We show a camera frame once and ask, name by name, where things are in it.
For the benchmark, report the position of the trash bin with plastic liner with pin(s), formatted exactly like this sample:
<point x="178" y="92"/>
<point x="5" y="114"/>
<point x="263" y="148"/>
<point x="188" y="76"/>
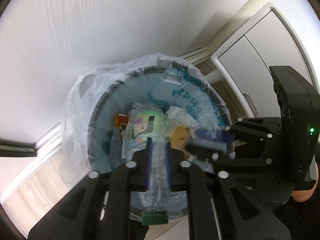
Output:
<point x="75" y="120"/>

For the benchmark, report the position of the person's right hand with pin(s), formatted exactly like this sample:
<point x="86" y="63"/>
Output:
<point x="302" y="195"/>

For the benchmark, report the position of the clear plastic bottle green cap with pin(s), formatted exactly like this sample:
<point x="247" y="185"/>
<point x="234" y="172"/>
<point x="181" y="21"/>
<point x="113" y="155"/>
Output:
<point x="145" y="125"/>

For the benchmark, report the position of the yellow food wrapper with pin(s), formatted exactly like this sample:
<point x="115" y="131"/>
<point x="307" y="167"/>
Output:
<point x="178" y="136"/>

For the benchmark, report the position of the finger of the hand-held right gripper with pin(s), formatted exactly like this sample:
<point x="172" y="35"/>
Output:
<point x="240" y="162"/>
<point x="255" y="127"/>

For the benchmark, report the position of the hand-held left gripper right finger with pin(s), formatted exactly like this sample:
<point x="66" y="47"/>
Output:
<point x="167" y="165"/>

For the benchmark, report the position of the white nightstand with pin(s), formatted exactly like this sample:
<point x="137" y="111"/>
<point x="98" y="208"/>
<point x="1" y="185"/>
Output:
<point x="262" y="55"/>

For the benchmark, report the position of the crumpled clear plastic wrapper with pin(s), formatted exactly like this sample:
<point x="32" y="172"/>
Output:
<point x="185" y="117"/>

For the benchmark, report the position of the beige baseboard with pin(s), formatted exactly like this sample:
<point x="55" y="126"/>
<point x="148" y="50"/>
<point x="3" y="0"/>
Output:
<point x="237" y="22"/>

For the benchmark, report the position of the red orange snack packet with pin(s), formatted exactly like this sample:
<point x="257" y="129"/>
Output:
<point x="122" y="121"/>

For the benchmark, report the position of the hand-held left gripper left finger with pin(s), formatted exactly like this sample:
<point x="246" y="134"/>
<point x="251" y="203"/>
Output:
<point x="149" y="160"/>

